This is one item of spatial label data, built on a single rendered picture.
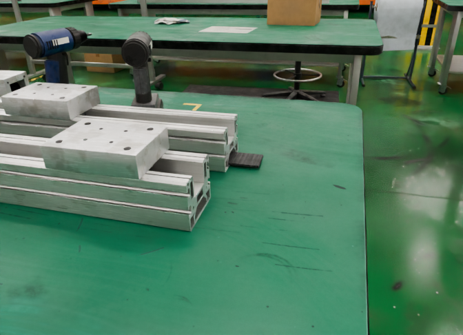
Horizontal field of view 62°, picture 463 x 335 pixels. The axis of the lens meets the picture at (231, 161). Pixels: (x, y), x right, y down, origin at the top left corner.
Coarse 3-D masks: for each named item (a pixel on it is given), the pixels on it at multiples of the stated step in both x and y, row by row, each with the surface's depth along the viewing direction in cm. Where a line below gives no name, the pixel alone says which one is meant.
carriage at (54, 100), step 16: (16, 96) 80; (32, 96) 80; (48, 96) 80; (64, 96) 80; (80, 96) 81; (96, 96) 86; (16, 112) 81; (32, 112) 80; (48, 112) 79; (64, 112) 78; (80, 112) 81
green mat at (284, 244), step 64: (256, 128) 94; (320, 128) 93; (256, 192) 68; (320, 192) 68; (0, 256) 55; (64, 256) 55; (128, 256) 54; (192, 256) 54; (256, 256) 54; (320, 256) 53; (0, 320) 45; (64, 320) 45; (128, 320) 45; (192, 320) 44; (256, 320) 44; (320, 320) 44
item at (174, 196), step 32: (0, 160) 63; (32, 160) 63; (160, 160) 63; (192, 160) 62; (0, 192) 66; (32, 192) 64; (64, 192) 62; (96, 192) 60; (128, 192) 58; (160, 192) 58; (192, 192) 58; (160, 224) 60; (192, 224) 60
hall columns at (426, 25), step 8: (424, 0) 513; (424, 8) 517; (432, 8) 515; (424, 16) 521; (432, 16) 519; (424, 24) 525; (432, 24) 523; (424, 32) 530; (432, 32) 527; (424, 40) 534; (432, 40) 531
